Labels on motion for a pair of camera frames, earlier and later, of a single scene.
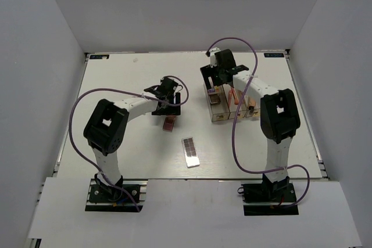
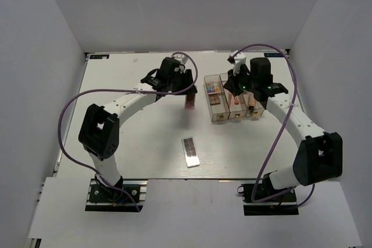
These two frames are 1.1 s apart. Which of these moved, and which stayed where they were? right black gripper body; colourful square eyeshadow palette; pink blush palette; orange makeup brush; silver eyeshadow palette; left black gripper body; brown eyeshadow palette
Moved: pink blush palette; right black gripper body; left black gripper body
Stayed: colourful square eyeshadow palette; brown eyeshadow palette; silver eyeshadow palette; orange makeup brush
